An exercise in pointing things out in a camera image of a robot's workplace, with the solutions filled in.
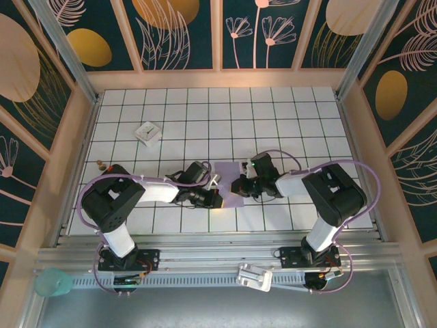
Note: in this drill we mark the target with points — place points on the aluminium rail frame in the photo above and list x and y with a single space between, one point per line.
211 254

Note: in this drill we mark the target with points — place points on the lilac paper sheet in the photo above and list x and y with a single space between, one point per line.
227 171

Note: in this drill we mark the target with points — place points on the translucent teal cup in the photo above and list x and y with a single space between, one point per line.
51 282

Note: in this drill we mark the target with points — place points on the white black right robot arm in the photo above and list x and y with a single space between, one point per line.
290 184

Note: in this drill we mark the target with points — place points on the white plastic bracket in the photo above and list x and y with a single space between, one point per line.
254 276

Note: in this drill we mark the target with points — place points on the aluminium corner post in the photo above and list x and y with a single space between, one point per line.
363 51
70 58

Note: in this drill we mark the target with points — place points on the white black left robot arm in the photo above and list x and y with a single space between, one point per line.
160 193

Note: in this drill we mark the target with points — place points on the small brass pawn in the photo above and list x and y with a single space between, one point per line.
100 165

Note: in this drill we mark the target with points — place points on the white square clock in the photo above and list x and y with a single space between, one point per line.
147 134

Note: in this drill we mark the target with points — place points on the small electronics board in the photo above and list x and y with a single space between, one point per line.
128 281
321 281

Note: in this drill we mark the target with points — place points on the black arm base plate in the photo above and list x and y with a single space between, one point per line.
290 257
150 259

